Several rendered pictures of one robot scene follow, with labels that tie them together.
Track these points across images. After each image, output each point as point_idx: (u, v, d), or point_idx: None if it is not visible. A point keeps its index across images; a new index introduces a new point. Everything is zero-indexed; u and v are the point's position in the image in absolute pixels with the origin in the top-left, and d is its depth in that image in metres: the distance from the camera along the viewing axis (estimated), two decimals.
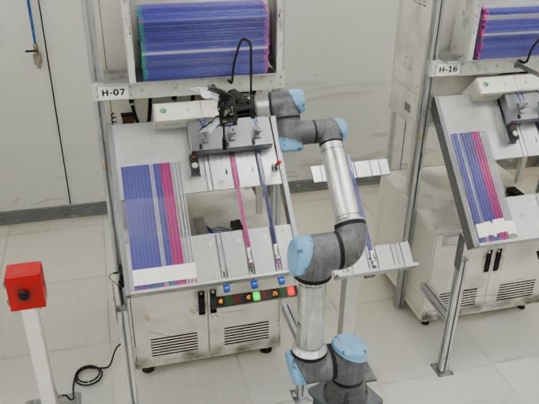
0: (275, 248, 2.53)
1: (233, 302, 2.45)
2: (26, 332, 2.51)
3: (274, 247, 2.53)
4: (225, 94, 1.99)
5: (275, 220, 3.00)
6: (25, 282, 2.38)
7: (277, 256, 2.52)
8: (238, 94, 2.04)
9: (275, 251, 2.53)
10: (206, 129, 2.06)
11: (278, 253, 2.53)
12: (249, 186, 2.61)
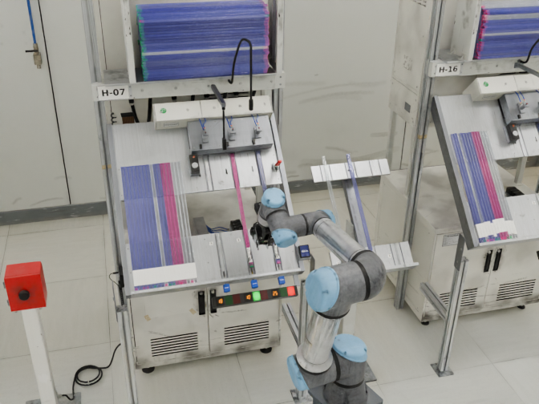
0: (275, 248, 2.53)
1: (233, 302, 2.45)
2: (26, 332, 2.51)
3: (274, 247, 2.53)
4: (252, 232, 2.31)
5: None
6: (25, 282, 2.38)
7: (277, 256, 2.52)
8: (257, 214, 2.29)
9: (275, 251, 2.53)
10: None
11: (278, 253, 2.53)
12: (249, 186, 2.61)
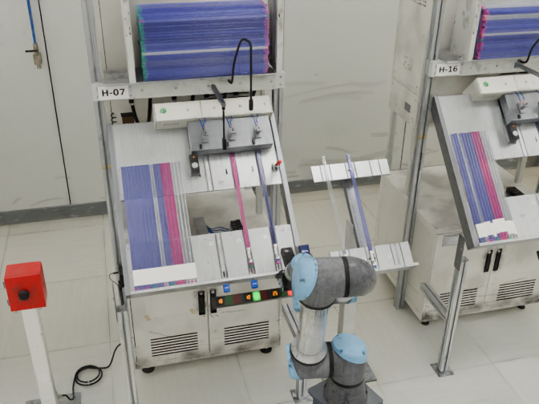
0: (275, 248, 2.53)
1: (233, 302, 2.45)
2: (26, 332, 2.51)
3: (274, 247, 2.53)
4: (277, 277, 2.38)
5: (275, 220, 3.00)
6: (25, 282, 2.38)
7: (277, 256, 2.52)
8: (284, 262, 2.35)
9: (275, 251, 2.53)
10: None
11: (278, 253, 2.53)
12: (249, 186, 2.61)
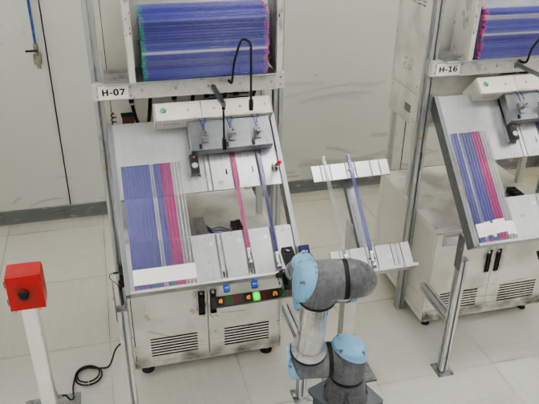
0: (277, 256, 2.52)
1: (233, 302, 2.45)
2: (26, 332, 2.51)
3: (276, 254, 2.52)
4: (277, 276, 2.38)
5: (275, 220, 3.00)
6: (25, 282, 2.38)
7: (278, 263, 2.51)
8: (284, 261, 2.35)
9: (277, 258, 2.52)
10: None
11: (280, 260, 2.52)
12: (249, 186, 2.61)
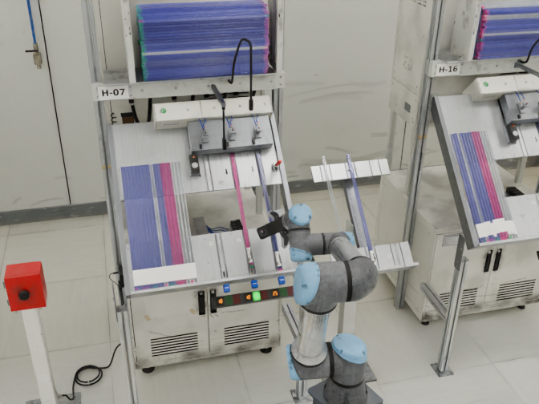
0: (277, 256, 2.52)
1: (233, 302, 2.45)
2: (26, 332, 2.51)
3: (276, 254, 2.52)
4: (288, 236, 2.35)
5: None
6: (25, 282, 2.38)
7: (278, 263, 2.51)
8: (277, 232, 2.31)
9: (277, 258, 2.52)
10: None
11: (280, 260, 2.52)
12: (249, 186, 2.61)
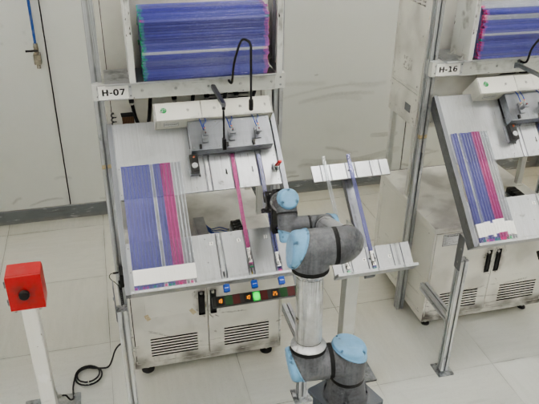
0: (277, 256, 2.52)
1: (233, 302, 2.45)
2: (26, 332, 2.51)
3: (276, 254, 2.52)
4: None
5: None
6: (25, 282, 2.38)
7: (278, 263, 2.51)
8: None
9: (277, 258, 2.52)
10: None
11: (280, 260, 2.52)
12: (249, 186, 2.61)
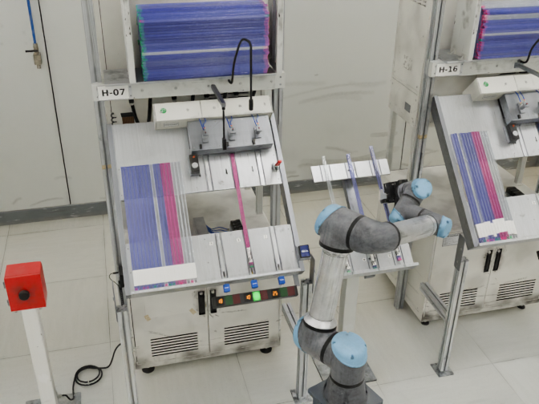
0: None
1: (233, 302, 2.45)
2: (26, 332, 2.51)
3: None
4: None
5: (275, 220, 3.00)
6: (25, 282, 2.38)
7: (398, 252, 2.56)
8: None
9: (395, 248, 2.57)
10: (381, 199, 2.62)
11: (399, 250, 2.57)
12: (249, 186, 2.61)
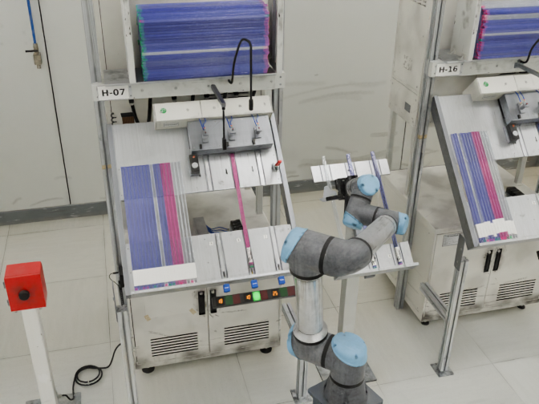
0: (397, 251, 2.56)
1: (233, 302, 2.45)
2: (26, 332, 2.51)
3: (396, 250, 2.57)
4: None
5: (275, 220, 3.00)
6: (25, 282, 2.38)
7: (399, 259, 2.56)
8: None
9: (397, 253, 2.56)
10: (323, 197, 2.49)
11: (400, 256, 2.56)
12: (249, 186, 2.61)
